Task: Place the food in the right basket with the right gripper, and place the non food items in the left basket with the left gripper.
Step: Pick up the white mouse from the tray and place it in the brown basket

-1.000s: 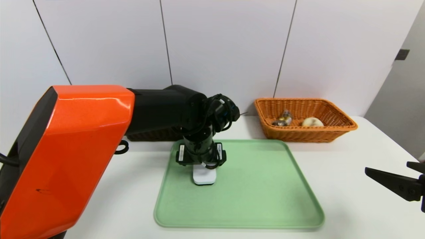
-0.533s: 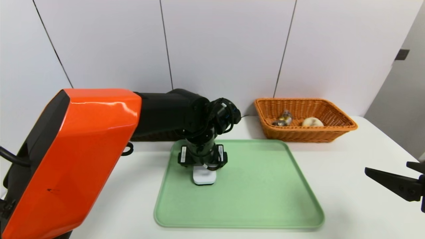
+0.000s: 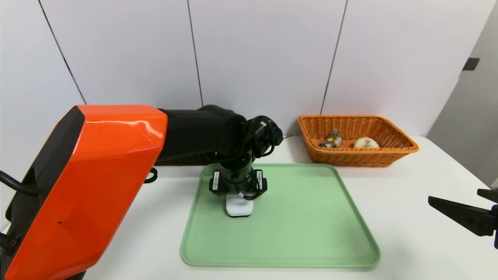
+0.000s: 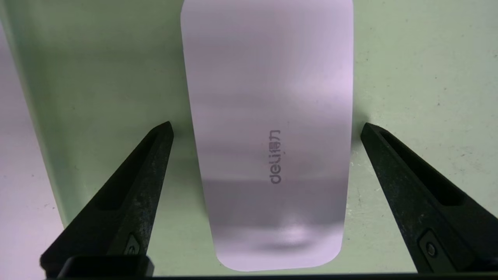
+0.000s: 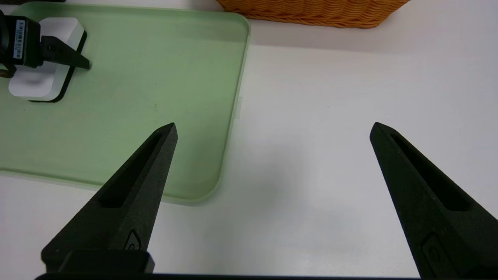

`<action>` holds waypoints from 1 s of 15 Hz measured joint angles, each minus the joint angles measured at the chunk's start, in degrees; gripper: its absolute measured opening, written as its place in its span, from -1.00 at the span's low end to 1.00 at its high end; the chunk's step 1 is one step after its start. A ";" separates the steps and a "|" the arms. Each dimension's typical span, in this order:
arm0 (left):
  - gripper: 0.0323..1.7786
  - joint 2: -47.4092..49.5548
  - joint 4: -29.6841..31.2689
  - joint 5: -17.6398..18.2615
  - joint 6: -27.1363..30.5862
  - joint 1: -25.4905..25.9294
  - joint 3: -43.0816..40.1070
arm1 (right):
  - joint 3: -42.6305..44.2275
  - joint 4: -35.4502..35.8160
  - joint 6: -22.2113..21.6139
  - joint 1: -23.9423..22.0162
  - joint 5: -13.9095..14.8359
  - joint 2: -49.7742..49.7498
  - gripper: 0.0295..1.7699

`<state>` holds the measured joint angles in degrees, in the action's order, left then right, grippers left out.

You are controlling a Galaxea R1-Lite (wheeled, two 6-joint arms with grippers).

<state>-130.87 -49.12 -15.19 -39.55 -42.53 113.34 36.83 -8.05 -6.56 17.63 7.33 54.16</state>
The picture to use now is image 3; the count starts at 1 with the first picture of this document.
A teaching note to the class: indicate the dark wall bracket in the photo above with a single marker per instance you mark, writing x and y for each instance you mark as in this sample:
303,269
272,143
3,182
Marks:
471,64

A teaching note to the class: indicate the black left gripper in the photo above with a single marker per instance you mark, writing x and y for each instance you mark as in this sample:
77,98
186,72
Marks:
238,184

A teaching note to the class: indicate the white rectangular plastic case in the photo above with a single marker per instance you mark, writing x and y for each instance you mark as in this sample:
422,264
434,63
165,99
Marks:
239,206

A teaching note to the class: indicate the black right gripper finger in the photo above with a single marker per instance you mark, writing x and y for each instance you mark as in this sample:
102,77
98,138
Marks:
465,216
489,194

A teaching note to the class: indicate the chocolate candy packet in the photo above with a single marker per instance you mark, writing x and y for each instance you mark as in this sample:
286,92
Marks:
331,140

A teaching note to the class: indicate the green plastic tray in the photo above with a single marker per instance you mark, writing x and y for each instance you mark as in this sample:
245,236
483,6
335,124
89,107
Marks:
291,233

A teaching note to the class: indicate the dark brown wicker basket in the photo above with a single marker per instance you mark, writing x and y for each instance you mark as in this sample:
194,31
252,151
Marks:
186,159

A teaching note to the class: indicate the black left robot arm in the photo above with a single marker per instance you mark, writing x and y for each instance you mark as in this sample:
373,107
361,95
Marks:
97,175

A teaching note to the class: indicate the orange wicker basket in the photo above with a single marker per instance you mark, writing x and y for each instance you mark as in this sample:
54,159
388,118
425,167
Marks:
350,157

